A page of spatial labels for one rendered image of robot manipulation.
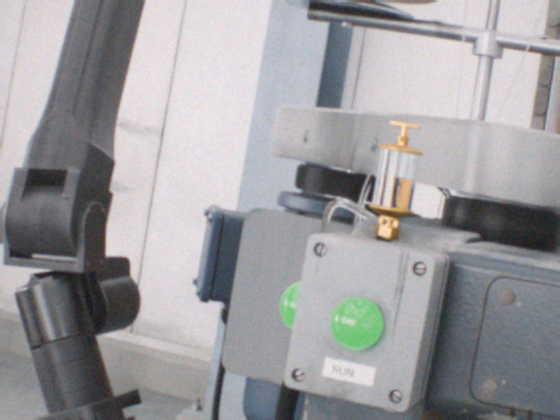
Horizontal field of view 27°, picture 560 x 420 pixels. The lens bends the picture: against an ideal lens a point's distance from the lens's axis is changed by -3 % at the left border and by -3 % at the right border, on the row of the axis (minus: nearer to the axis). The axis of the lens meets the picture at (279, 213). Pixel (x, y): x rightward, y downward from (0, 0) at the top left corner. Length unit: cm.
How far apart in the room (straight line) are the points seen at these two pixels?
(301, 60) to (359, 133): 472
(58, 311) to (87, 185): 10
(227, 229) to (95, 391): 28
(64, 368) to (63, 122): 20
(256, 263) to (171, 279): 527
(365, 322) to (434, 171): 24
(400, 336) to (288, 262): 48
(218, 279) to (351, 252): 51
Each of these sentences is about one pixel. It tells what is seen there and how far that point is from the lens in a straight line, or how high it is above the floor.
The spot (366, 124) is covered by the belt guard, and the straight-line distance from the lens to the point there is 101.
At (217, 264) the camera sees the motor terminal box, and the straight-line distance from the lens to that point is 118.
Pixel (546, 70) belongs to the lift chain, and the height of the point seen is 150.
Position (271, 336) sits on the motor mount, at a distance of 116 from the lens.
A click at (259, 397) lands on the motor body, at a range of 121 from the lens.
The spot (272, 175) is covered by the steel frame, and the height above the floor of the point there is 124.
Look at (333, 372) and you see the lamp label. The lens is 69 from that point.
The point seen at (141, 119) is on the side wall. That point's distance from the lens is 651.
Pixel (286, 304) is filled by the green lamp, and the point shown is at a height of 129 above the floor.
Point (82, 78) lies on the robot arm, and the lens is 100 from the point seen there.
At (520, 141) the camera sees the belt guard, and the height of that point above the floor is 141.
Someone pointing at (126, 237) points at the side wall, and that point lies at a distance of 653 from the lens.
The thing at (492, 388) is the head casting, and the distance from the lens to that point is 72.
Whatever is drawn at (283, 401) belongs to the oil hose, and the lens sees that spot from 77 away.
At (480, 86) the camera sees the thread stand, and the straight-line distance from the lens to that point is 106.
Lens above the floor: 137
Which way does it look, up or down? 3 degrees down
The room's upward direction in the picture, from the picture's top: 10 degrees clockwise
